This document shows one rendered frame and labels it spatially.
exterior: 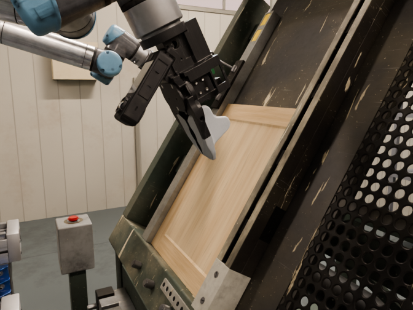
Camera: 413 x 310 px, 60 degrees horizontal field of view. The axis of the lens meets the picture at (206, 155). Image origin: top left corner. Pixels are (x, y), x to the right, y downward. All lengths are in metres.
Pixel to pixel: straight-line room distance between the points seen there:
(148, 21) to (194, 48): 0.08
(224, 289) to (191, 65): 0.51
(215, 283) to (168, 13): 0.58
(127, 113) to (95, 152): 3.81
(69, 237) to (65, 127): 2.89
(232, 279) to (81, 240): 0.73
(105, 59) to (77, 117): 3.12
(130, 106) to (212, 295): 0.50
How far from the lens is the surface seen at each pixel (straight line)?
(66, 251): 1.44
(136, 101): 0.50
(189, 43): 0.54
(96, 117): 4.26
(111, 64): 1.14
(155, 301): 1.09
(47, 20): 0.52
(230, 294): 0.87
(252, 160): 1.03
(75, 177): 4.33
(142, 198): 1.49
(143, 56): 1.31
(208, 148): 0.56
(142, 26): 0.52
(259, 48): 1.39
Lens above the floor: 1.42
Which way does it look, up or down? 11 degrees down
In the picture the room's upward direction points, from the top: straight up
